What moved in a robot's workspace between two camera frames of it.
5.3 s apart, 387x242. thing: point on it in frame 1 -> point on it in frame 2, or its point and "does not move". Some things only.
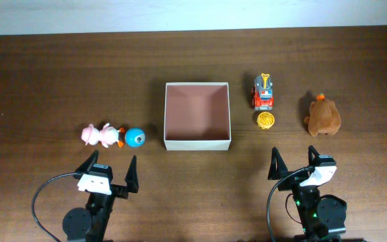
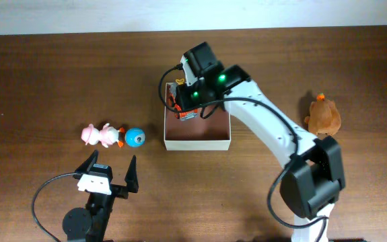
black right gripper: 294,180 -> 184,101
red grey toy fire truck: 262,99 -> 180,113
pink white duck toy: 107,136 does not move
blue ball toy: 134,137 does not move
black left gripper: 116,190 does not move
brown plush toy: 324,117 does not move
